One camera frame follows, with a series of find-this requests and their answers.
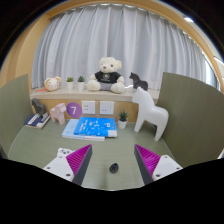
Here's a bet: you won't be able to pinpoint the white wall socket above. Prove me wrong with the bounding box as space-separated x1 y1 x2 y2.
99 100 115 116
81 100 96 116

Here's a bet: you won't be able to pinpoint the small black charger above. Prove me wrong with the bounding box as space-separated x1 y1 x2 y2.
108 162 120 174

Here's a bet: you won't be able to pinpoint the black horse figurine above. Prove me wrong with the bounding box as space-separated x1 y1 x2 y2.
129 71 149 92

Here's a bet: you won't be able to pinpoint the light blue book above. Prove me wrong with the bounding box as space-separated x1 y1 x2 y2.
61 118 106 142

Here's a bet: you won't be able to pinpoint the small potted plant white pot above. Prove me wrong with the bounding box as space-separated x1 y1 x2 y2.
65 76 75 90
117 110 129 130
76 75 86 91

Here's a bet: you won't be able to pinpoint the beige window ledge shelf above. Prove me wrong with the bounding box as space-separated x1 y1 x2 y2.
29 87 160 104

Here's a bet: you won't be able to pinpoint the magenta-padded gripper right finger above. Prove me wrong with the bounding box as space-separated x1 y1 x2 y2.
133 143 184 186

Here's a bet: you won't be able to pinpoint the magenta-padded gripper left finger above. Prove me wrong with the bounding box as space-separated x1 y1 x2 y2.
43 143 93 187

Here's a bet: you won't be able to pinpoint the dark blue book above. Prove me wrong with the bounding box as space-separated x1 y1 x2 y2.
24 113 51 130

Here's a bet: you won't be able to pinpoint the cream teddy bear black shirt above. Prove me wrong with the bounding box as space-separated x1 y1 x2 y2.
85 56 127 94

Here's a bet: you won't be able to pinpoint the bright blue book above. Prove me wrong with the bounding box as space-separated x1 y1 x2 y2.
73 116 118 138

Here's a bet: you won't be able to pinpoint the green desk divider panel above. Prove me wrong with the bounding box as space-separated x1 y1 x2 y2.
0 73 34 158
156 71 224 168

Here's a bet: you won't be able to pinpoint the large white horse figurine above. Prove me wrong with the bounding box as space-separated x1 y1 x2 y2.
131 87 170 142

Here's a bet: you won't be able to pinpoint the ceiling lights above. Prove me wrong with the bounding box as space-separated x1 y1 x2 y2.
183 15 224 66

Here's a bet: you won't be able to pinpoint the light grey curtain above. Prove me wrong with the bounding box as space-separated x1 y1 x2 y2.
31 3 218 93

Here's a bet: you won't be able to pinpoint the purple round number sign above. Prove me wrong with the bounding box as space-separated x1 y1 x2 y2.
66 101 83 119

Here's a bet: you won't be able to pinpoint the grey horse figurine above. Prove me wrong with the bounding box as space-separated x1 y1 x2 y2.
31 97 48 118

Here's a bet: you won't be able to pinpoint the round lion plush toy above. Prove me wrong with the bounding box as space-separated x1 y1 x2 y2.
43 76 63 92

